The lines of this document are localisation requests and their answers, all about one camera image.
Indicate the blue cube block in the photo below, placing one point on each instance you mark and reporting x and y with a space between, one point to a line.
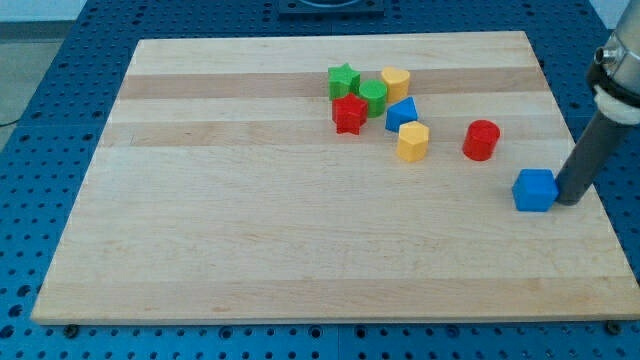
534 190

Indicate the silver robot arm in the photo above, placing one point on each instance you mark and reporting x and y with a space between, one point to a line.
614 72

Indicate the light wooden board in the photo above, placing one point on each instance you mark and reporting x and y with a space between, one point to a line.
220 193

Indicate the red star block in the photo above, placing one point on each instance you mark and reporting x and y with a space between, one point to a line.
349 113

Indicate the yellow hexagon block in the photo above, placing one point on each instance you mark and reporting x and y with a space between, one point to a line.
413 139

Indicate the green star block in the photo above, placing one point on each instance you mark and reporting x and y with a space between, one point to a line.
342 80

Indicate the green cylinder block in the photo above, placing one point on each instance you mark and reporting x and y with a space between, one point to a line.
374 92

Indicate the blue triangular block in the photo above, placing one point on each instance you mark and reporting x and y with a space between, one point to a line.
400 113

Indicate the yellow heart block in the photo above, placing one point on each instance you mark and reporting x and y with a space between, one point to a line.
397 82

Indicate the red cylinder block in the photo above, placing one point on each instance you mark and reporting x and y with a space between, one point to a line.
481 139

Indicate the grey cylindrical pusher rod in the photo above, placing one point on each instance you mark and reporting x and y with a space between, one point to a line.
596 144

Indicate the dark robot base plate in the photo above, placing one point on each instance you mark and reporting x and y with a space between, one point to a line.
330 7

